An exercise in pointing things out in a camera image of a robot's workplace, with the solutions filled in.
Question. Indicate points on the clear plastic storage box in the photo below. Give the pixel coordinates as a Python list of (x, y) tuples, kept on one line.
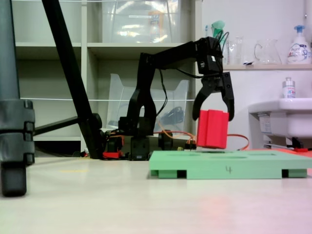
[(126, 24)]

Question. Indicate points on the white foam soap bottle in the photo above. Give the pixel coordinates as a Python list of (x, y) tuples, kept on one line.
[(298, 51)]

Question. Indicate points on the clear glass pitcher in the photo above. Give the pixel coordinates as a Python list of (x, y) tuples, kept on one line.
[(268, 53)]

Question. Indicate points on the white sink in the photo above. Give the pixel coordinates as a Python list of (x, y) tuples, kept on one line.
[(292, 117)]

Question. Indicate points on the green plastic item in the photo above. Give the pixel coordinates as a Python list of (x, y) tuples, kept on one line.
[(217, 25)]

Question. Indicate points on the clear plastic file holder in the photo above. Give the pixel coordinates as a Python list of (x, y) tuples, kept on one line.
[(117, 102)]

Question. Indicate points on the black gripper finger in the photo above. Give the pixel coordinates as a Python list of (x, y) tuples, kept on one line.
[(231, 104), (198, 104)]

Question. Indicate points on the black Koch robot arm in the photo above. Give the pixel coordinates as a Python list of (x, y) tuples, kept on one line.
[(146, 97)]

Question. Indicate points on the green shape sorting board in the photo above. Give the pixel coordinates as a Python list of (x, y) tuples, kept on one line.
[(256, 165)]

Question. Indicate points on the white shelf unit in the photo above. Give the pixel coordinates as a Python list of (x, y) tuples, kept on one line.
[(84, 73)]

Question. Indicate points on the red cross columnar block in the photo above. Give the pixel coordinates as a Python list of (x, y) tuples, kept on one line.
[(212, 131)]

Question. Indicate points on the clear glass beaker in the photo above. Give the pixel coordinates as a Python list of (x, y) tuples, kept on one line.
[(235, 53)]

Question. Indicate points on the black tripod leg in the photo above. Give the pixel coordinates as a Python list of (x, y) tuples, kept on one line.
[(12, 122), (65, 56)]

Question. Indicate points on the small clear sanitizer bottle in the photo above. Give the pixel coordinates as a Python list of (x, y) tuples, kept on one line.
[(288, 90)]

